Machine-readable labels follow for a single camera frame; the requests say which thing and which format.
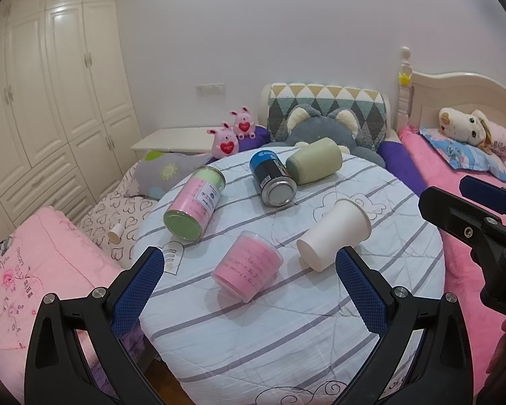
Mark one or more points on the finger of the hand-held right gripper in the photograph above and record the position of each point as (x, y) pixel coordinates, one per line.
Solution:
(451, 211)
(485, 194)

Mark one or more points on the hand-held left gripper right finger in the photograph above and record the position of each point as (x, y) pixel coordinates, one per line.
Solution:
(364, 295)

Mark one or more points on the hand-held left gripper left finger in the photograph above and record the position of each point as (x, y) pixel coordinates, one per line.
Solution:
(137, 291)

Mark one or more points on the pink plastic cup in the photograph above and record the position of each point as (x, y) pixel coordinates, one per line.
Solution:
(246, 266)

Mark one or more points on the small white paper cup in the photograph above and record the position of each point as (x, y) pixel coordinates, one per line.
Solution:
(115, 233)

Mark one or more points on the green cup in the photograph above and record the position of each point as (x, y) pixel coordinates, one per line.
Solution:
(316, 160)

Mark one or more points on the person's right hand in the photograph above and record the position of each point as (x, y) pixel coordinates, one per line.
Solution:
(501, 346)

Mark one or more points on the pink bed sheet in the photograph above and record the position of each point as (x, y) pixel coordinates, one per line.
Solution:
(459, 274)

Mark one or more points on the blue cartoon pillow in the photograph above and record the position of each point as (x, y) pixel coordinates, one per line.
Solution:
(455, 152)

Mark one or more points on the purple blanket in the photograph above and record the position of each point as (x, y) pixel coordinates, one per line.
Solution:
(398, 164)

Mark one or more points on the cream plush dog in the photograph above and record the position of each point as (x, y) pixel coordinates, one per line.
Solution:
(459, 126)

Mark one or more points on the heart print blanket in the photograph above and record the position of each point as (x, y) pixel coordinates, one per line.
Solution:
(109, 215)

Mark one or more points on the pink embroidered quilt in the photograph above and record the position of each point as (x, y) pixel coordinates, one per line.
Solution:
(46, 270)

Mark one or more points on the pink and green can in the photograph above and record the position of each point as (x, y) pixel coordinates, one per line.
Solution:
(194, 202)

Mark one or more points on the cream wooden bed headboard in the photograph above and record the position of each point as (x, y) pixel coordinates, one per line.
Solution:
(447, 88)

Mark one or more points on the grey flower pillow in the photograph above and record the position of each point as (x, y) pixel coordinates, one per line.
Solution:
(168, 173)

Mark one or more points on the triangle patterned cushion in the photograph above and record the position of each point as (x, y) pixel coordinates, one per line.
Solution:
(364, 109)

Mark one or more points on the yellow star sticker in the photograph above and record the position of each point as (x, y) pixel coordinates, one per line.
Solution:
(405, 78)

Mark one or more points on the blue and black can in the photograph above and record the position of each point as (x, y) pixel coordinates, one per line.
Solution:
(270, 174)

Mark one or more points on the white side table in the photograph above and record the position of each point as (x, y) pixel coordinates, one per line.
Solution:
(173, 139)

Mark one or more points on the grey cat plush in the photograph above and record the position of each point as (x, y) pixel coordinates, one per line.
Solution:
(316, 126)

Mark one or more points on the pink bunny toy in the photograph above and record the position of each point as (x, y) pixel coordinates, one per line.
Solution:
(225, 142)
(243, 125)

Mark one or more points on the purple pillow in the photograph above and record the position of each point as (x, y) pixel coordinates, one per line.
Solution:
(261, 135)

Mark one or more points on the white wardrobe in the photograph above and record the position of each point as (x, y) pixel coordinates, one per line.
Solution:
(46, 93)

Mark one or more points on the white wall socket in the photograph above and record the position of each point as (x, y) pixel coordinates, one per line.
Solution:
(211, 88)

